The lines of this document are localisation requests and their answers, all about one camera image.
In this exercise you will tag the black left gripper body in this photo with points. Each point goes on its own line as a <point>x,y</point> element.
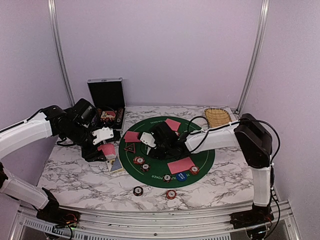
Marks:
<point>88,154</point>

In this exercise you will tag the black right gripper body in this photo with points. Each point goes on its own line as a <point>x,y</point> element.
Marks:
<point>164,149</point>

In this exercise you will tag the red-backed playing card deck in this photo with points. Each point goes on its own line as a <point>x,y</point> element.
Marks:
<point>108,149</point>

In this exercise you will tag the red card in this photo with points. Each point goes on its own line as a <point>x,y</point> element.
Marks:
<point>132,137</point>
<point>173,124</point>

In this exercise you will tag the red card mat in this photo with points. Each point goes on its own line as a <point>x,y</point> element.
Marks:
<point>181,165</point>

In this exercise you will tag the dark 100 chips mat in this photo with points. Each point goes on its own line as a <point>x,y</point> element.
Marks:
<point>145,167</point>
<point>167,178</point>

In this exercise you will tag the dark 100 chips bottom mat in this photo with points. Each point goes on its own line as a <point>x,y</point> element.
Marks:
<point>167,178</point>

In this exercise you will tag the red chip stack mat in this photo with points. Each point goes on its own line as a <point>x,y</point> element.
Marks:
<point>194,170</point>
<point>138,160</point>

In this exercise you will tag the black triangular all-in button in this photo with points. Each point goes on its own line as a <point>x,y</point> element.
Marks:
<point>130,148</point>

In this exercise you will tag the orange-red 5 chip stack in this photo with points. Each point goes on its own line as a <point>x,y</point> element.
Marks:
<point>171,194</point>

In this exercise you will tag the dark red 100 chip stack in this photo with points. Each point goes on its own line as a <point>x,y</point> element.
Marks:
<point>138,191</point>

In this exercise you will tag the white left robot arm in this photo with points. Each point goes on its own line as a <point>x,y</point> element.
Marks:
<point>73,123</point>

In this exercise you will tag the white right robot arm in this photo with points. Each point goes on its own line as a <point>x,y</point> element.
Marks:
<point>246,133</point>

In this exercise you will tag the blue-backed playing card deck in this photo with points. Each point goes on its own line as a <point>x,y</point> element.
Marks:
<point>114,165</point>

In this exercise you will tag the green round poker mat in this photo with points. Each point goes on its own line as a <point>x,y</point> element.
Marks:
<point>154,177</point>

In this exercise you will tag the blue small blind button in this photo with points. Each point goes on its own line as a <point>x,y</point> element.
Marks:
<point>181,176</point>

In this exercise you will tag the woven yellow bamboo tray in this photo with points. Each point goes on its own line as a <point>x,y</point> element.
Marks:
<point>217,117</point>

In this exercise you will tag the aluminium poker chip case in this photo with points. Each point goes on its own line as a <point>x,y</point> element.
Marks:
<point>108,97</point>

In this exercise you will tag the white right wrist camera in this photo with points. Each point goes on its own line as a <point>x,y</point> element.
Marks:
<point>148,139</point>

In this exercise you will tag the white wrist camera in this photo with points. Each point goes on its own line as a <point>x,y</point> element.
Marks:
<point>148,139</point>
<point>102,134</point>

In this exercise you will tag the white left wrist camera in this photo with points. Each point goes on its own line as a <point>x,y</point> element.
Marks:
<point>102,134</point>

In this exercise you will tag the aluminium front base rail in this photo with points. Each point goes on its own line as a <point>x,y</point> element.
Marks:
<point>200,224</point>

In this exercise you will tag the left aluminium frame post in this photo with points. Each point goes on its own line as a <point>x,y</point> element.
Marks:
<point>59,51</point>

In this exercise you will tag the aluminium frame post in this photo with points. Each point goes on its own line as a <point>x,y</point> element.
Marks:
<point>258,42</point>
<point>59,51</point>

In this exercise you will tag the right aluminium frame post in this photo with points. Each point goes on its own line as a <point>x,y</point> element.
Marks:
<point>258,42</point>

